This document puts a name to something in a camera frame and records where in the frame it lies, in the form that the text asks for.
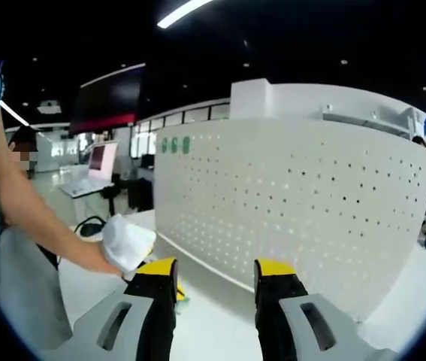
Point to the long ceiling light strip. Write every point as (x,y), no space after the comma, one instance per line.
(182,13)

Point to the white perforated mounting plate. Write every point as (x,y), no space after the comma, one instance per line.
(272,210)

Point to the short ceiling light strip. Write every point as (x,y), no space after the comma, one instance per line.
(13,113)

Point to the large overhead dark screen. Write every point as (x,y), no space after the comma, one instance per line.
(107,101)

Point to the ceiling air conditioner vent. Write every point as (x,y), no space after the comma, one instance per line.
(50,106)

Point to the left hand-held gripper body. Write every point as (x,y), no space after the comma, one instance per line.
(126,240)

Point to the black bag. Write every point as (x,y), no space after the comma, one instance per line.
(140,193)

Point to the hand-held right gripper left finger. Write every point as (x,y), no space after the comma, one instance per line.
(156,301)

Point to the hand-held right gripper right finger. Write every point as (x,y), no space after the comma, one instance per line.
(276,301)

